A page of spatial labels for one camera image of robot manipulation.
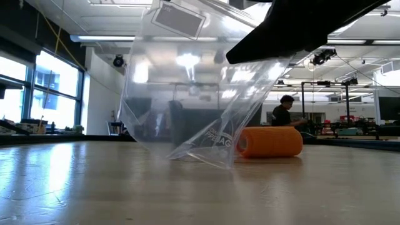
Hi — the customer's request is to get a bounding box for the orange elastic bandage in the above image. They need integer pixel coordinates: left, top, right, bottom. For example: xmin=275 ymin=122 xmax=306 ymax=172
xmin=236 ymin=126 xmax=304 ymax=159

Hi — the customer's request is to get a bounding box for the clear plastic bag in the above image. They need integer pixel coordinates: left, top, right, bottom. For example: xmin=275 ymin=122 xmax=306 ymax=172
xmin=117 ymin=0 xmax=294 ymax=170

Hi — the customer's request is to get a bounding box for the black stand pole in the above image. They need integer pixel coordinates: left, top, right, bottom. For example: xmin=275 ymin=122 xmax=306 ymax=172
xmin=301 ymin=81 xmax=306 ymax=119
xmin=340 ymin=77 xmax=359 ymax=126

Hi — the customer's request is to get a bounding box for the person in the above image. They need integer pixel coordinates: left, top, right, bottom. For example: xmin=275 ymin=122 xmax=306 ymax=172
xmin=271 ymin=94 xmax=309 ymax=128

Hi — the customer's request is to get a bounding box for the cluttered workbench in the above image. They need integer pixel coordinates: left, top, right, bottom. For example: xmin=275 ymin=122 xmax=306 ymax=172
xmin=307 ymin=112 xmax=400 ymax=137

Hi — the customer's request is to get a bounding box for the black computer monitor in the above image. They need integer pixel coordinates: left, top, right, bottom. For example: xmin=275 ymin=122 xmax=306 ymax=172
xmin=377 ymin=96 xmax=400 ymax=121

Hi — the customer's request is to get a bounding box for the dark teal plastic bin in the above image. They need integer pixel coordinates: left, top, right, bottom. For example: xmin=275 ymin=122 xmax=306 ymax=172
xmin=168 ymin=99 xmax=263 ymax=146

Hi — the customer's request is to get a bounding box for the long ceiling light strip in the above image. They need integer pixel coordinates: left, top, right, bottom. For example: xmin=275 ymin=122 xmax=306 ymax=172
xmin=70 ymin=34 xmax=136 ymax=43

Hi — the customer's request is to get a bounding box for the large framed window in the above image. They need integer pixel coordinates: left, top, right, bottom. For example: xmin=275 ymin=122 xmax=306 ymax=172
xmin=0 ymin=49 xmax=85 ymax=129

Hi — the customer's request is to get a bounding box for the cluttered window bench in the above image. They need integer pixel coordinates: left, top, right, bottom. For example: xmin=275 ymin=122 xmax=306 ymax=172
xmin=0 ymin=117 xmax=85 ymax=136

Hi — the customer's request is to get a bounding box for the black ceiling camera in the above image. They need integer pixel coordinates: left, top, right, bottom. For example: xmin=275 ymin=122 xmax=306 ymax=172
xmin=311 ymin=49 xmax=338 ymax=66

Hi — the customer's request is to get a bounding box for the black aluminium table frame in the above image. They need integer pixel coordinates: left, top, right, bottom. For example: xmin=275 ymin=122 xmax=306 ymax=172
xmin=0 ymin=133 xmax=400 ymax=153

